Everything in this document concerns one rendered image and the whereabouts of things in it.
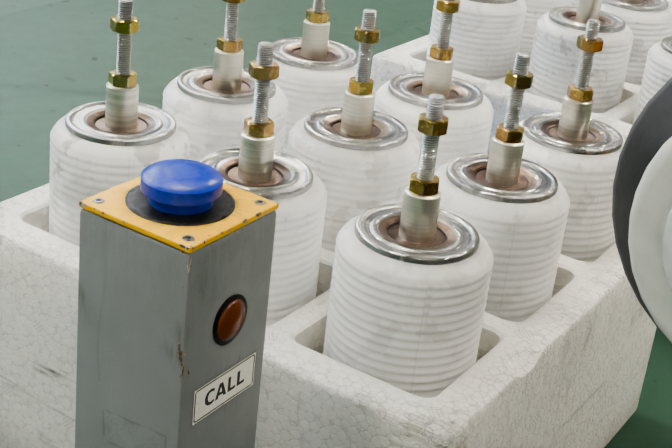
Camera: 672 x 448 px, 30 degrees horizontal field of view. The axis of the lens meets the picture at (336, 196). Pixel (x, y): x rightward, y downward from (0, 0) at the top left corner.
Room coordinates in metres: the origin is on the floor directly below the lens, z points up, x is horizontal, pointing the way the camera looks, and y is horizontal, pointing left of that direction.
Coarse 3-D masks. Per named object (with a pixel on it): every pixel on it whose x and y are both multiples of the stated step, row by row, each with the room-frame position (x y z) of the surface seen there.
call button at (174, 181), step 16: (176, 160) 0.57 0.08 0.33; (192, 160) 0.57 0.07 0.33; (144, 176) 0.55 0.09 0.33; (160, 176) 0.55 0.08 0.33; (176, 176) 0.55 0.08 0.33; (192, 176) 0.55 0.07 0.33; (208, 176) 0.56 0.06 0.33; (144, 192) 0.54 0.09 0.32; (160, 192) 0.54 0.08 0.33; (176, 192) 0.54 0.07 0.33; (192, 192) 0.54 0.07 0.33; (208, 192) 0.54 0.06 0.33; (160, 208) 0.54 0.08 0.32; (176, 208) 0.54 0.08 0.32; (192, 208) 0.54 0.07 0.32; (208, 208) 0.55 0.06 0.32
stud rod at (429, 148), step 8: (432, 96) 0.68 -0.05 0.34; (440, 96) 0.68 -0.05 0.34; (432, 104) 0.68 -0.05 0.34; (440, 104) 0.68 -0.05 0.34; (432, 112) 0.68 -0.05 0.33; (440, 112) 0.68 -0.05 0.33; (424, 136) 0.68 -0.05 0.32; (432, 136) 0.68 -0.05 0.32; (424, 144) 0.68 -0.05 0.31; (432, 144) 0.68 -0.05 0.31; (424, 152) 0.68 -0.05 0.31; (432, 152) 0.68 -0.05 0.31; (424, 160) 0.68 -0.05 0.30; (432, 160) 0.68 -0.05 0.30; (424, 168) 0.68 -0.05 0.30; (432, 168) 0.68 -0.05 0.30; (424, 176) 0.68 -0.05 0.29; (432, 176) 0.68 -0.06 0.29
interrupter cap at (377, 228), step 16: (384, 208) 0.71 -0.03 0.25; (400, 208) 0.71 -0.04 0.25; (368, 224) 0.68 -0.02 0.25; (384, 224) 0.69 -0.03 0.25; (448, 224) 0.70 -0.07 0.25; (464, 224) 0.70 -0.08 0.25; (368, 240) 0.66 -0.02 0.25; (384, 240) 0.66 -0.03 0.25; (400, 240) 0.67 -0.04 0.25; (448, 240) 0.68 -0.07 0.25; (464, 240) 0.68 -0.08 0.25; (400, 256) 0.65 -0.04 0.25; (416, 256) 0.65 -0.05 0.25; (432, 256) 0.65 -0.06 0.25; (448, 256) 0.65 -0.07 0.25; (464, 256) 0.66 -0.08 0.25
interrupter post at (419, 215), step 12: (408, 192) 0.68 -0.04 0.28; (408, 204) 0.67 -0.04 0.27; (420, 204) 0.67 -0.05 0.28; (432, 204) 0.67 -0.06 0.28; (408, 216) 0.67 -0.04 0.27; (420, 216) 0.67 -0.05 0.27; (432, 216) 0.67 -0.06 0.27; (408, 228) 0.67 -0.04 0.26; (420, 228) 0.67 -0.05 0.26; (432, 228) 0.67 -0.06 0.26; (408, 240) 0.67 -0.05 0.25; (420, 240) 0.67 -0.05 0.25; (432, 240) 0.68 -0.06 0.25
